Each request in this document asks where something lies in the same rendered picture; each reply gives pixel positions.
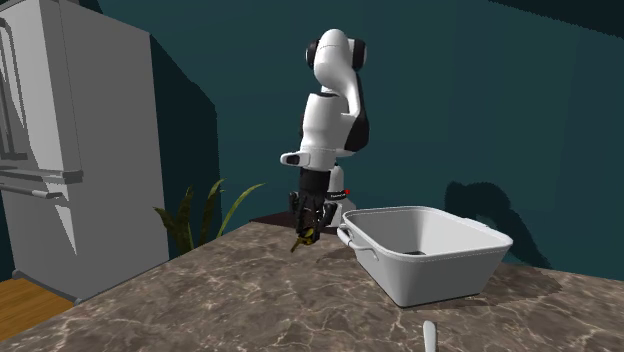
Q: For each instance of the small yellow object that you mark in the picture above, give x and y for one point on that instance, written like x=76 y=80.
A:
x=303 y=240

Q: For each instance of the green leafy plant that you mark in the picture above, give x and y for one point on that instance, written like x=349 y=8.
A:
x=187 y=219

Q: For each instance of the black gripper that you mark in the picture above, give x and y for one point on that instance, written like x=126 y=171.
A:
x=313 y=187

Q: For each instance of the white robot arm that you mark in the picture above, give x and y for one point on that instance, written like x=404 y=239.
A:
x=325 y=126

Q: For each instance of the grey refrigerator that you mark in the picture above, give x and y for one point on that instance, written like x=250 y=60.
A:
x=83 y=156

